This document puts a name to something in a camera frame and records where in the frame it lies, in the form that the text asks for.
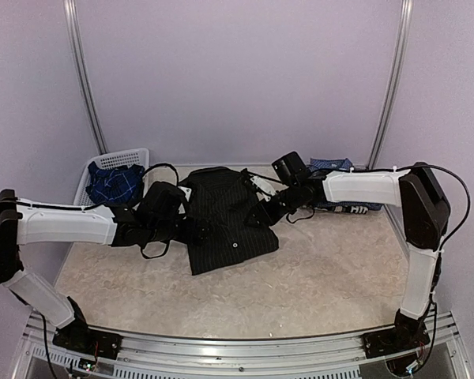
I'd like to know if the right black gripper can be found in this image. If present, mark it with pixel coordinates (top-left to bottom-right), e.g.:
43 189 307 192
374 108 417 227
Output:
244 182 304 227

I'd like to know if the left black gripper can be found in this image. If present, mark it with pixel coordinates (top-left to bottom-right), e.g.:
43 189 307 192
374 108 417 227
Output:
149 216 213 247

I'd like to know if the black pinstripe long sleeve shirt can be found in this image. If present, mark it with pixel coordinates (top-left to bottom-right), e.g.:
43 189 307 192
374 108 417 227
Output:
179 167 279 276

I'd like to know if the black white printed shirt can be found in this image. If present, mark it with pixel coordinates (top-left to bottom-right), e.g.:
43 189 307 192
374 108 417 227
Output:
332 205 369 215

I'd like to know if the blue checked shirt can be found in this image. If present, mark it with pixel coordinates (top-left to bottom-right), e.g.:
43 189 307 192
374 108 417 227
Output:
307 158 382 212

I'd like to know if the white plastic laundry basket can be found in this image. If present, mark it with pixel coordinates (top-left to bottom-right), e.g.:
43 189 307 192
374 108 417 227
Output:
73 148 149 206

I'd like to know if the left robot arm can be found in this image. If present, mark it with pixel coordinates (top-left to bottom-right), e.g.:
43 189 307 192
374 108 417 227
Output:
0 182 209 351

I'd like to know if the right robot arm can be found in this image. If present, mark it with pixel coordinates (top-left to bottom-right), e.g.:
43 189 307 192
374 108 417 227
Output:
243 152 456 351

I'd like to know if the dark blue plaid shirt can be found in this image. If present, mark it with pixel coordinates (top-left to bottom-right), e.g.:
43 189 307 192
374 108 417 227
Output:
85 163 145 206

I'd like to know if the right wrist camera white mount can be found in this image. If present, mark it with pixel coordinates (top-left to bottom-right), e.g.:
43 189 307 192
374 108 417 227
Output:
240 169 277 201

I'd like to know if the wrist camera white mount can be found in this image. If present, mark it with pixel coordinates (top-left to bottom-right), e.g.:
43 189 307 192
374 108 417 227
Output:
240 169 277 201
179 186 192 200

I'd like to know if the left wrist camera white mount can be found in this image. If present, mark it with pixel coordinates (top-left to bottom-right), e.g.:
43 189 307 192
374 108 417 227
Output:
179 186 192 200

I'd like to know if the left aluminium frame post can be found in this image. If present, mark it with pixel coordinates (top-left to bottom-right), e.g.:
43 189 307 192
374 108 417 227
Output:
63 0 108 154

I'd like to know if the aluminium frame post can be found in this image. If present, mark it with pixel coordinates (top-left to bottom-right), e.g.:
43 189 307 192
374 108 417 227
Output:
366 0 414 169
63 0 108 154

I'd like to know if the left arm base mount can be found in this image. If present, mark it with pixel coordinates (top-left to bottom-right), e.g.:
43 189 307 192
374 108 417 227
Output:
53 297 123 360

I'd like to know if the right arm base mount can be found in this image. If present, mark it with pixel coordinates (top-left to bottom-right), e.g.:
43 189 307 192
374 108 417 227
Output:
362 310 431 358

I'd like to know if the front aluminium rail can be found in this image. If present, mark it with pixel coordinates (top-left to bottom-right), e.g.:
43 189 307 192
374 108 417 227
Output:
21 311 469 379

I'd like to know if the right aluminium frame post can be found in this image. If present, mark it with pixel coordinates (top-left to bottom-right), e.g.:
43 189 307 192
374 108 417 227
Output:
366 0 414 169

